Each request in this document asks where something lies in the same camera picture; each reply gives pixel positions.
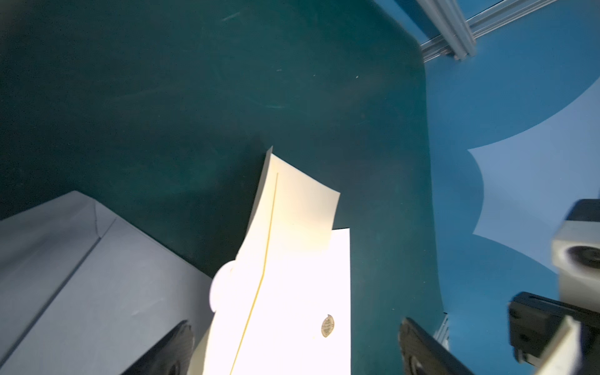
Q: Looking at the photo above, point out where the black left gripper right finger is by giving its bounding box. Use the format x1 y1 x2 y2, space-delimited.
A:
398 318 473 375

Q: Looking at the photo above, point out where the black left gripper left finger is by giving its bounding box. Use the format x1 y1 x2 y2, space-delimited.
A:
122 320 195 375

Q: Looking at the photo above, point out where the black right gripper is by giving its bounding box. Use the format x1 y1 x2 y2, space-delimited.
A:
508 292 599 368

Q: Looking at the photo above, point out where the pink lined letter paper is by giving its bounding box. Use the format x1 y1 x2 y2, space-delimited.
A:
535 316 582 375

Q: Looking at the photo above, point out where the cream envelope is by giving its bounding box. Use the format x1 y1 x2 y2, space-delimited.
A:
189 151 340 374

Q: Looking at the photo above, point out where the white envelope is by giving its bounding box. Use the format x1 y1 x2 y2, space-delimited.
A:
246 228 352 374

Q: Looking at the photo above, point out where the grey envelope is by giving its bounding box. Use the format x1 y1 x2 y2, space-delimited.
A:
1 192 213 374

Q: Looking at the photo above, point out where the round white sticker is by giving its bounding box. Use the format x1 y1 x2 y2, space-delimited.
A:
209 260 236 313

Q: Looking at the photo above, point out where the round gold wax seal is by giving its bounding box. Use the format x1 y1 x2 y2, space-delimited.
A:
320 314 335 338

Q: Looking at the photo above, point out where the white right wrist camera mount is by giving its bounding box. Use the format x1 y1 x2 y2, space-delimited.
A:
552 198 600 312

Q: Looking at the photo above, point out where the aluminium back frame rail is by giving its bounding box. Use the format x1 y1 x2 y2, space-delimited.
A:
419 0 559 64

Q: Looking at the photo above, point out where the aluminium right corner post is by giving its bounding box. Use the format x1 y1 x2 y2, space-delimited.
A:
417 0 478 63

